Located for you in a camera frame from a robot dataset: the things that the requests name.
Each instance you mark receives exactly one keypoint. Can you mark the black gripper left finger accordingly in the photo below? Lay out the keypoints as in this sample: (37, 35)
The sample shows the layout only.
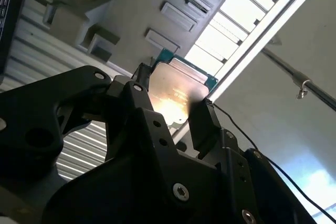
(34, 113)

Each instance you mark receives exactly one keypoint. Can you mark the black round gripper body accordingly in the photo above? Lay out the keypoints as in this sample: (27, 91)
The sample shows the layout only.
(118, 197)

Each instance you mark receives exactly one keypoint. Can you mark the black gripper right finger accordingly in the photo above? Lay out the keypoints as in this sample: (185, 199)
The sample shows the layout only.
(233, 182)

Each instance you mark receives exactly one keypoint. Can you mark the silver CPU with green edge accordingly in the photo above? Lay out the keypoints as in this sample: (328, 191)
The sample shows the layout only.
(178, 87)

